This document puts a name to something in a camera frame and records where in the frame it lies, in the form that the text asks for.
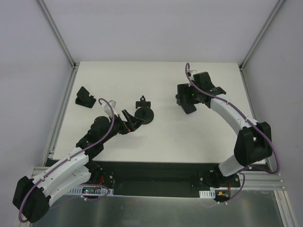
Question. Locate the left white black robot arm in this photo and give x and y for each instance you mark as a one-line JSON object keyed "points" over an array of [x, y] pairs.
{"points": [[34, 196]]}

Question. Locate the left aluminium frame post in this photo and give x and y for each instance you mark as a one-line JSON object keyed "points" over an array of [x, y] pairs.
{"points": [[56, 33]]}

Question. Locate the black round-base phone stand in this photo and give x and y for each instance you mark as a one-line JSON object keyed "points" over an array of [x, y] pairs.
{"points": [[144, 111]]}

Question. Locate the black smartphone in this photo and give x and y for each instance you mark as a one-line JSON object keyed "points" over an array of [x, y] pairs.
{"points": [[188, 108]]}

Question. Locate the left white slotted cable duct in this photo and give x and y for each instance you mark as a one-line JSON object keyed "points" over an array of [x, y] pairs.
{"points": [[90, 191]]}

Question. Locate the white slotted cable duct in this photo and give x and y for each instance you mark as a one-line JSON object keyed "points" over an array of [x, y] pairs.
{"points": [[90, 191], [210, 194]]}

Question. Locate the black folding phone stand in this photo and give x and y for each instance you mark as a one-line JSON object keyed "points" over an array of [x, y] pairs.
{"points": [[84, 98]]}

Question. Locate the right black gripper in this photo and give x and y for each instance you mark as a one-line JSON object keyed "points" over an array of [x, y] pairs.
{"points": [[187, 95]]}

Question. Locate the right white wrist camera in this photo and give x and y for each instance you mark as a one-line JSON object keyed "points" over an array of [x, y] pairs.
{"points": [[191, 72]]}

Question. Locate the right white slotted cable duct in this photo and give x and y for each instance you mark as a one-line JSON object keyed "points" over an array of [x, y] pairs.
{"points": [[210, 194]]}

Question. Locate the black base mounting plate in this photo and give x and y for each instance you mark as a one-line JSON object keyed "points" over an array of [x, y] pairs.
{"points": [[176, 180]]}

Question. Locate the aluminium frame post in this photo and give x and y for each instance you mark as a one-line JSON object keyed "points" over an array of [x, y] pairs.
{"points": [[56, 33], [268, 22]]}

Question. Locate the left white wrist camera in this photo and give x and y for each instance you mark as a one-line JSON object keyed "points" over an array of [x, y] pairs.
{"points": [[109, 109]]}

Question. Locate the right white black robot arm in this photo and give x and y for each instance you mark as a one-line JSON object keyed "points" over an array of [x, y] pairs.
{"points": [[253, 141]]}

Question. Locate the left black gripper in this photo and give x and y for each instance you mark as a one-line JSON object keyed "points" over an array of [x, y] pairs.
{"points": [[123, 123]]}

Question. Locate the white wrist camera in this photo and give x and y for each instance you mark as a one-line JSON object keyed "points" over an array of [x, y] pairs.
{"points": [[191, 72], [109, 109]]}

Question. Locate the right aluminium frame post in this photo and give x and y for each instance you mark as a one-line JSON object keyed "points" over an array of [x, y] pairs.
{"points": [[268, 22]]}

